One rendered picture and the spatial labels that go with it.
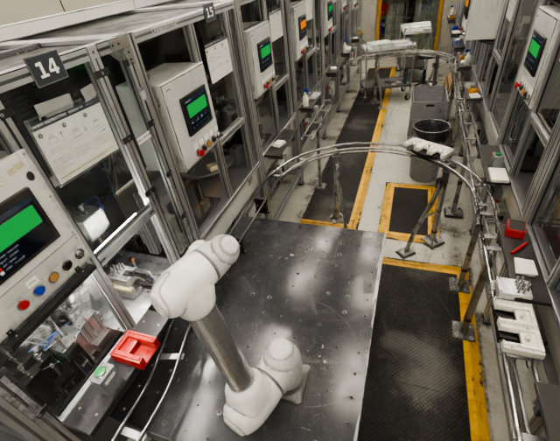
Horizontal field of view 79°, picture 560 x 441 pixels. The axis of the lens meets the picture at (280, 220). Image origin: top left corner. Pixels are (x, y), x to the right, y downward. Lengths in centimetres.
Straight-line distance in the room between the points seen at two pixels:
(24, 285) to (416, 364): 218
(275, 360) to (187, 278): 57
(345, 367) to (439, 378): 96
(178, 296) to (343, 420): 92
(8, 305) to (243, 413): 85
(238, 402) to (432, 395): 142
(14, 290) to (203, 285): 59
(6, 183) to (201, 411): 116
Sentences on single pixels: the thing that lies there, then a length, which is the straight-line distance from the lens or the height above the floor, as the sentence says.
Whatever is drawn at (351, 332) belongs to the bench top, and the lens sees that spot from 184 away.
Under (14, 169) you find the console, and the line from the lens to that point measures 130.
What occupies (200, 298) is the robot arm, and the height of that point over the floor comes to 141.
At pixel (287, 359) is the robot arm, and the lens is 146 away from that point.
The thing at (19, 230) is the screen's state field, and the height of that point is 164.
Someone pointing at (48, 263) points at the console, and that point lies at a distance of 140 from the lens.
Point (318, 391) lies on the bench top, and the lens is 169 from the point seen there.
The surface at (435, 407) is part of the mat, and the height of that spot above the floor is 1.
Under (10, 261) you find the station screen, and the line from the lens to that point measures 130.
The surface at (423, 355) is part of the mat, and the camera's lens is 262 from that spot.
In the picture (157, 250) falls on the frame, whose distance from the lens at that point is 209.
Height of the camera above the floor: 220
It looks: 37 degrees down
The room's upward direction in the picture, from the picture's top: 8 degrees counter-clockwise
